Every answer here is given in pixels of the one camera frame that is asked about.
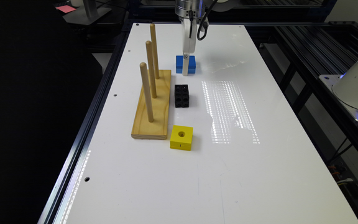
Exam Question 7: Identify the middle wooden peg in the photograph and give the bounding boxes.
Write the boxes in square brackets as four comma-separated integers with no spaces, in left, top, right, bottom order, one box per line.
[145,40,157,98]

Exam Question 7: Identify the pink sticky note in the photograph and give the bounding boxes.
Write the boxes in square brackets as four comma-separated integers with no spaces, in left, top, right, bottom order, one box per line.
[56,5,76,14]

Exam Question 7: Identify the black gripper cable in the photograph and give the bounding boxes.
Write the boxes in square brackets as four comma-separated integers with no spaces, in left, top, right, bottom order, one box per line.
[188,0,219,42]

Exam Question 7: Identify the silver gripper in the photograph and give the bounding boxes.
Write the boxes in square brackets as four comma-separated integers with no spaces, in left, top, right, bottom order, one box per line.
[175,0,209,76]

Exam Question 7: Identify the wooden peg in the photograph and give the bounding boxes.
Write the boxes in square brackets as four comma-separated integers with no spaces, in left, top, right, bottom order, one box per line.
[150,23,160,79]
[139,62,154,123]
[145,40,157,98]

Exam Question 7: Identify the wooden peg board base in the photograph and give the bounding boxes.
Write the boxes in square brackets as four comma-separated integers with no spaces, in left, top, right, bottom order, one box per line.
[131,70,172,140]

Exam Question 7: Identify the grey monitor stand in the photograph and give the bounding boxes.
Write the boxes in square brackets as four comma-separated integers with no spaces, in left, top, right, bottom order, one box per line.
[63,0,111,26]

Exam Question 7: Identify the front wooden peg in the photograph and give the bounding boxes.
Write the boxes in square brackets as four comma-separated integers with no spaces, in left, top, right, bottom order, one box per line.
[139,62,154,123]

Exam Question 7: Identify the black aluminium table frame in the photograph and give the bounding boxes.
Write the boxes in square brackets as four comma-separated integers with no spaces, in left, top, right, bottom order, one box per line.
[37,0,358,224]

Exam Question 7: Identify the yellow block with hole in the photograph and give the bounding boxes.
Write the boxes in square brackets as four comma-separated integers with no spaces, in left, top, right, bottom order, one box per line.
[170,125,193,151]

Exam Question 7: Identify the blue block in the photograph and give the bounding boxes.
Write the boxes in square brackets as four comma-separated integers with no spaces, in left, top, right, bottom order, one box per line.
[176,55,196,73]

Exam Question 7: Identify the rear wooden peg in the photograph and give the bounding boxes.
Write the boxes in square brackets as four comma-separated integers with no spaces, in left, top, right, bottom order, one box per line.
[150,23,160,79]

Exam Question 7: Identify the black block with holes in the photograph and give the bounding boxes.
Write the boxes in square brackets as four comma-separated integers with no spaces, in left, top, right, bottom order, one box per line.
[174,85,190,108]

